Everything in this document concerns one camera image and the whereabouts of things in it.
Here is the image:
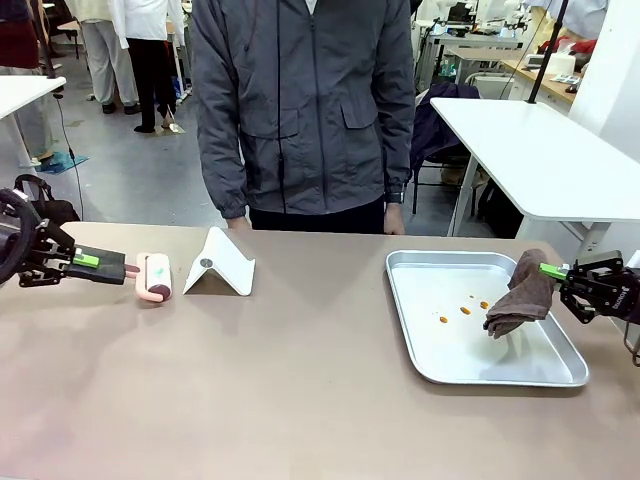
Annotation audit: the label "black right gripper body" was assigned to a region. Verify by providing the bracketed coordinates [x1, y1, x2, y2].
[604, 266, 640, 322]

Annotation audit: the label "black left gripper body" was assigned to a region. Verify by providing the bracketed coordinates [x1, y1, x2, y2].
[0, 227, 24, 287]

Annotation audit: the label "brown cloth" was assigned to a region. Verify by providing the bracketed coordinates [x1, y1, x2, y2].
[482, 248, 559, 342]

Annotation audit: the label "pink lint roller black handle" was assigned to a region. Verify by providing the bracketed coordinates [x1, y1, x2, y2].
[63, 248, 174, 304]

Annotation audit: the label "person's left hand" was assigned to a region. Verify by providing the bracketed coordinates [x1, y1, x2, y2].
[383, 201, 408, 237]

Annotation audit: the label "blue sheet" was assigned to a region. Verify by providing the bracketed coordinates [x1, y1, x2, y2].
[33, 151, 90, 175]

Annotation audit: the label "large white side table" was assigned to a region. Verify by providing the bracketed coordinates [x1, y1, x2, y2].
[429, 96, 640, 242]

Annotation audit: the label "silver metal tray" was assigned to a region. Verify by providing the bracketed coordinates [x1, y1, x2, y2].
[384, 249, 590, 388]

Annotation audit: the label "small white side table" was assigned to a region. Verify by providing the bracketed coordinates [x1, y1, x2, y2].
[0, 74, 68, 167]

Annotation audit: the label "white folded roller stand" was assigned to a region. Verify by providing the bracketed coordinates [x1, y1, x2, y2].
[182, 226, 258, 297]

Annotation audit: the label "bystander grey trousers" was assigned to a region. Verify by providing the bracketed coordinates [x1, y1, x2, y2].
[64, 0, 142, 116]

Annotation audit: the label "wooden background table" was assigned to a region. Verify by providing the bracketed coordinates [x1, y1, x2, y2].
[499, 57, 587, 107]

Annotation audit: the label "black stand pole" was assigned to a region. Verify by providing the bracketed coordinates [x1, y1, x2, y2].
[36, 0, 60, 80]
[527, 0, 572, 105]

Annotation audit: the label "chair with dark jacket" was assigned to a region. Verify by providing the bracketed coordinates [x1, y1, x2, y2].
[412, 82, 482, 215]

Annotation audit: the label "bystander white coat black trousers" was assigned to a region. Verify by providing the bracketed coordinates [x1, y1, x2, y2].
[108, 0, 188, 135]

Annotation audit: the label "person in grey jacket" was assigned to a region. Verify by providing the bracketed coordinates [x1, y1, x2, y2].
[190, 0, 417, 222]

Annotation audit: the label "black bag with strap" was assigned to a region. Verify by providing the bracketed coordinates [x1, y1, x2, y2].
[13, 173, 82, 227]

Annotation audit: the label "thin black hanging cable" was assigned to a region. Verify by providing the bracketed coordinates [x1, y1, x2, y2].
[53, 92, 87, 222]

